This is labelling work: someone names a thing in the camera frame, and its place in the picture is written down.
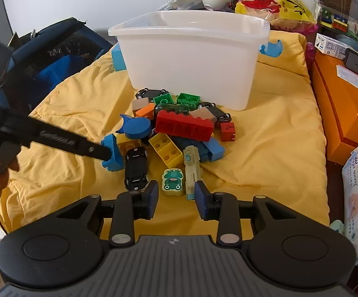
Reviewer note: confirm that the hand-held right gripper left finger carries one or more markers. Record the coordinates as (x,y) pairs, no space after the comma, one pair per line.
(151,199)

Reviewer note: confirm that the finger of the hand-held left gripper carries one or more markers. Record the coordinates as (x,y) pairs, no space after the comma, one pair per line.
(96,151)

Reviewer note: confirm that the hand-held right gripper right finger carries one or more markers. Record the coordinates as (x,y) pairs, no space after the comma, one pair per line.
(200,199)

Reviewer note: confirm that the orange toy brick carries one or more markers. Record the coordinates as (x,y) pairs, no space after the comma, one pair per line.
(144,111)

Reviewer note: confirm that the white plastic bin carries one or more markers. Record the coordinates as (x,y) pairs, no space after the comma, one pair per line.
(191,62)

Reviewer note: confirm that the cream teal ribbed toy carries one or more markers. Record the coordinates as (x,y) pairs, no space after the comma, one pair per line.
(172,182)

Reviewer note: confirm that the beige toy train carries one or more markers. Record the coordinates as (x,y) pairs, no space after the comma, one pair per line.
(191,170)

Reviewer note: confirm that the small yellow toy brick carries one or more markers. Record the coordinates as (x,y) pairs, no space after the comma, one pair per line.
(129,144)

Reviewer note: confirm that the blue round toy piece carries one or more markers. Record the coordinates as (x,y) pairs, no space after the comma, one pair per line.
(138,128)

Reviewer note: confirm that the blue and orange toy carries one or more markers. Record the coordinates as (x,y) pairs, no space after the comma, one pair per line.
(213,151)

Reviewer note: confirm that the yellow hollow toy brick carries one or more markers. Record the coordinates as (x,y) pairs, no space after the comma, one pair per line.
(166,150)

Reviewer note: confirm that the tan toy brick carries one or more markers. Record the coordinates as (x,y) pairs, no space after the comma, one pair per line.
(139,103)
(205,114)

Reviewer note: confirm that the small red toy cube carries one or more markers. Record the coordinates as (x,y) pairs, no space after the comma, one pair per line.
(227,131)

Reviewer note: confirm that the large red toy brick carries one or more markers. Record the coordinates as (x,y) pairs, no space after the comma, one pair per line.
(182,128)

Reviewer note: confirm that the green toy brick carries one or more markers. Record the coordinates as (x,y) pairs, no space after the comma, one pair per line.
(163,99)
(188,100)

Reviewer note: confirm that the dark green toy car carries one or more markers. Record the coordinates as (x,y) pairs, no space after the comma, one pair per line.
(172,109)

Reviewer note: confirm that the yellow blanket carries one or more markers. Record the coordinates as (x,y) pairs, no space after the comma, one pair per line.
(275,145)

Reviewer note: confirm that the light blue box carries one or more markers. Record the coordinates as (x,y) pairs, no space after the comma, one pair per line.
(118,60)

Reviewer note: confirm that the orange box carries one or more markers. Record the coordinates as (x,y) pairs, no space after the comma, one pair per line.
(343,114)

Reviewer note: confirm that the pink plastic bag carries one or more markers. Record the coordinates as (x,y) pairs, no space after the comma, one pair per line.
(309,55)

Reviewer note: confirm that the light blue packet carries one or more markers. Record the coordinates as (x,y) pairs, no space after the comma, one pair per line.
(350,77)

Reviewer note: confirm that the small white carton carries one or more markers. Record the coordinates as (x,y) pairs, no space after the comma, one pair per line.
(329,45)

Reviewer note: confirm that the yellow red printed bag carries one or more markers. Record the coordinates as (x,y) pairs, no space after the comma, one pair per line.
(278,6)

